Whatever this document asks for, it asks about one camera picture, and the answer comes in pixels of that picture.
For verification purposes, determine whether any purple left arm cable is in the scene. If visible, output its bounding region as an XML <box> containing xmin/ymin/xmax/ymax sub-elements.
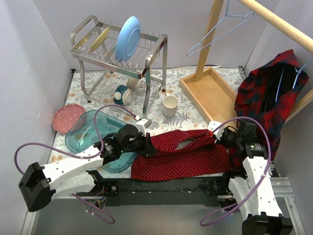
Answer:
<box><xmin>14</xmin><ymin>105</ymin><xmax>141</xmax><ymax>225</ymax></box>

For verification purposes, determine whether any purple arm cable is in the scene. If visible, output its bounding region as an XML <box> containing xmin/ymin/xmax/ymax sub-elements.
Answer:
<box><xmin>14</xmin><ymin>105</ymin><xmax>141</xmax><ymax>225</ymax></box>
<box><xmin>199</xmin><ymin>117</ymin><xmax>271</xmax><ymax>226</ymax></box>

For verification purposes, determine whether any clear blue glass tray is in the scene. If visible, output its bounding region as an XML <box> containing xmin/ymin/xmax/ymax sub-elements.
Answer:
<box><xmin>65</xmin><ymin>110</ymin><xmax>137</xmax><ymax>173</ymax></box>

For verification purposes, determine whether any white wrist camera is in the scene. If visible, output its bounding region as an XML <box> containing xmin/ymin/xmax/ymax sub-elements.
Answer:
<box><xmin>207</xmin><ymin>120</ymin><xmax>224</xmax><ymax>140</ymax></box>
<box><xmin>135</xmin><ymin>118</ymin><xmax>152</xmax><ymax>136</ymax></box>

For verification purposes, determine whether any cream yellow plate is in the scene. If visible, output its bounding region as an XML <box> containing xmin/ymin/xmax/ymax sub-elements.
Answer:
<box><xmin>89</xmin><ymin>27</ymin><xmax>110</xmax><ymax>53</ymax></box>

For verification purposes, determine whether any light blue plate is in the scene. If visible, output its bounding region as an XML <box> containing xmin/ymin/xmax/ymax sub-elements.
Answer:
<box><xmin>115</xmin><ymin>16</ymin><xmax>141</xmax><ymax>63</ymax></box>

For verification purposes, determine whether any patterned cup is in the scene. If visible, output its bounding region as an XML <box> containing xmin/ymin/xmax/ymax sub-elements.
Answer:
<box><xmin>127</xmin><ymin>77</ymin><xmax>142</xmax><ymax>90</ymax></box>

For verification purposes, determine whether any light blue wire hanger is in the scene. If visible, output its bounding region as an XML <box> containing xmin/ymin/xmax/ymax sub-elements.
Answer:
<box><xmin>187</xmin><ymin>0</ymin><xmax>255</xmax><ymax>57</ymax></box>
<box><xmin>275</xmin><ymin>59</ymin><xmax>313</xmax><ymax>102</ymax></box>

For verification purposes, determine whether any red plaid skirt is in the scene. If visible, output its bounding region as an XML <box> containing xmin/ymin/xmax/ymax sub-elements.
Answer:
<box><xmin>234</xmin><ymin>49</ymin><xmax>309</xmax><ymax>160</ymax></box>

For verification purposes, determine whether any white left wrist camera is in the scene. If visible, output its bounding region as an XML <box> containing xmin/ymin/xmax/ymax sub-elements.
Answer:
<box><xmin>135</xmin><ymin>118</ymin><xmax>152</xmax><ymax>136</ymax></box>

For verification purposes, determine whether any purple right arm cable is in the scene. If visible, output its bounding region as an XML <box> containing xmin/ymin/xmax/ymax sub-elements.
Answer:
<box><xmin>199</xmin><ymin>117</ymin><xmax>271</xmax><ymax>226</ymax></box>

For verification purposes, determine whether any white ceramic mug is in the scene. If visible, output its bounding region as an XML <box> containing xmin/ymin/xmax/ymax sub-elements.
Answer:
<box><xmin>162</xmin><ymin>93</ymin><xmax>179</xmax><ymax>118</ymax></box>

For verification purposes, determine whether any floral tablecloth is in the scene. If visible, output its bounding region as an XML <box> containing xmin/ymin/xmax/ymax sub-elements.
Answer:
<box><xmin>46</xmin><ymin>67</ymin><xmax>262</xmax><ymax>179</ymax></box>

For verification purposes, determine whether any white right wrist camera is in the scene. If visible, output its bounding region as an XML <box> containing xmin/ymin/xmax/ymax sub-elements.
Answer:
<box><xmin>207</xmin><ymin>120</ymin><xmax>224</xmax><ymax>140</ymax></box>

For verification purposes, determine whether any steel dish rack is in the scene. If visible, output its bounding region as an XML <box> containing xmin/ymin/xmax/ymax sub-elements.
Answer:
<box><xmin>70</xmin><ymin>15</ymin><xmax>168</xmax><ymax>118</ymax></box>

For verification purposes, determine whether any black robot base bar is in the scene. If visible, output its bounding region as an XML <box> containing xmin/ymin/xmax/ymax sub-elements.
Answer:
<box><xmin>75</xmin><ymin>177</ymin><xmax>251</xmax><ymax>208</ymax></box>

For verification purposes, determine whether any wooden clothes rack frame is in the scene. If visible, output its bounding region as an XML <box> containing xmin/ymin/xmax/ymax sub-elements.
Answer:
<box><xmin>179</xmin><ymin>0</ymin><xmax>313</xmax><ymax>124</ymax></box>

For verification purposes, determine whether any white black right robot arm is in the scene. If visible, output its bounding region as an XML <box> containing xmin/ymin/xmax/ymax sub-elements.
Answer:
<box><xmin>211</xmin><ymin>119</ymin><xmax>293</xmax><ymax>235</ymax></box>

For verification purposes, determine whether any red polka dot cloth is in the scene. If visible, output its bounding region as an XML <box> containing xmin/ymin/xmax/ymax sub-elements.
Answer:
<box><xmin>131</xmin><ymin>129</ymin><xmax>232</xmax><ymax>182</ymax></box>

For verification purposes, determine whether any pink polka dot plate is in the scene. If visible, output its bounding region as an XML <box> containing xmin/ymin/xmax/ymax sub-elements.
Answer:
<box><xmin>51</xmin><ymin>104</ymin><xmax>86</xmax><ymax>134</ymax></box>

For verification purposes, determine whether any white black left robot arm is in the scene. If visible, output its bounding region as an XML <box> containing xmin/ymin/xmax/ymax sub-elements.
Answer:
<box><xmin>19</xmin><ymin>124</ymin><xmax>158</xmax><ymax>212</ymax></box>

